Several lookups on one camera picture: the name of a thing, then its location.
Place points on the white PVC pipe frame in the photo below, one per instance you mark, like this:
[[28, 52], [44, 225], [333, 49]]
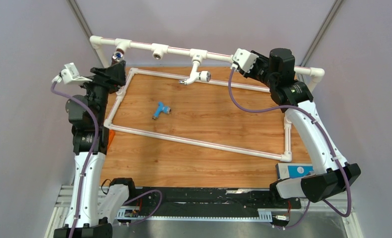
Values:
[[158, 51]]

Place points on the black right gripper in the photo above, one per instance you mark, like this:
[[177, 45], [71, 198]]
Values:
[[260, 59]]

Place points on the orange razor package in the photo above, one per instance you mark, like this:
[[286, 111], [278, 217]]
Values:
[[112, 134]]

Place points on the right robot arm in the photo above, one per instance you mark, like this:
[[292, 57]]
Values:
[[333, 174]]

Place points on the blue water faucet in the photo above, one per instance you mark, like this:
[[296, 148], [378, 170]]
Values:
[[162, 108]]

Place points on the brown water faucet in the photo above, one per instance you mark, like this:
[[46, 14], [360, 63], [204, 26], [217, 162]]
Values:
[[117, 56]]

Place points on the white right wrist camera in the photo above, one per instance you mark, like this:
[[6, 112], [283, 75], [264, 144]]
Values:
[[243, 60]]

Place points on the blue white box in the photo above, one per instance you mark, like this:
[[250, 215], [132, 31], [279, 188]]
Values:
[[293, 170]]

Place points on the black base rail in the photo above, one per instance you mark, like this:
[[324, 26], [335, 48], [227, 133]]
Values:
[[207, 202]]

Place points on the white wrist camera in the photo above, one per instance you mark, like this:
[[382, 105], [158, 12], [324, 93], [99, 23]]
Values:
[[70, 75], [243, 60]]

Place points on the white water faucet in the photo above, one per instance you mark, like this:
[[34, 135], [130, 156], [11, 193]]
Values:
[[203, 76]]

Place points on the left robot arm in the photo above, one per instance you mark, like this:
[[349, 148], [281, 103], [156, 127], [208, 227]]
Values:
[[87, 99]]

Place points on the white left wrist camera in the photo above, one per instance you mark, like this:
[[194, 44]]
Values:
[[70, 75]]

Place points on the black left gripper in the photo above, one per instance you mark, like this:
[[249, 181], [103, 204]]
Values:
[[110, 78]]

